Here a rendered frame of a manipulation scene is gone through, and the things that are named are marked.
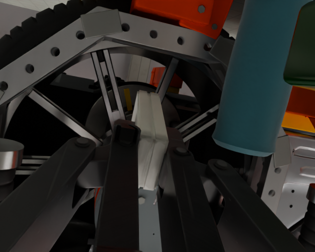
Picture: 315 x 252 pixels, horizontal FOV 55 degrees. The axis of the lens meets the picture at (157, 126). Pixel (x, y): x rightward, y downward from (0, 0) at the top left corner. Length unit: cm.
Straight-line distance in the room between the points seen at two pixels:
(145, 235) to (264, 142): 19
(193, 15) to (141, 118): 35
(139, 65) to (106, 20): 428
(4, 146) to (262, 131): 30
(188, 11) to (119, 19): 11
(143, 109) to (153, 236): 24
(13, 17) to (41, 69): 463
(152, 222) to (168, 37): 28
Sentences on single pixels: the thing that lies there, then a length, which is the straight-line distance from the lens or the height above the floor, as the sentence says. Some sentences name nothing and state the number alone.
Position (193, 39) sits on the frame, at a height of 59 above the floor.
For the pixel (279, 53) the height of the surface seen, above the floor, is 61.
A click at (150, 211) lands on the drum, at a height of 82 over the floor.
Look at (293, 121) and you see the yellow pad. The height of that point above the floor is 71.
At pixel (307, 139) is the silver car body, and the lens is 112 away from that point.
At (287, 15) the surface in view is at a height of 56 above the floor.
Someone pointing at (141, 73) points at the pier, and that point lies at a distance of 475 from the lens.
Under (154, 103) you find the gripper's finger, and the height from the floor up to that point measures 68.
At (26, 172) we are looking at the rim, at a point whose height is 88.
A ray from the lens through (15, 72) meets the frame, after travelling 49.
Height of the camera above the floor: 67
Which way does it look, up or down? 8 degrees up
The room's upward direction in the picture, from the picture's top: 168 degrees counter-clockwise
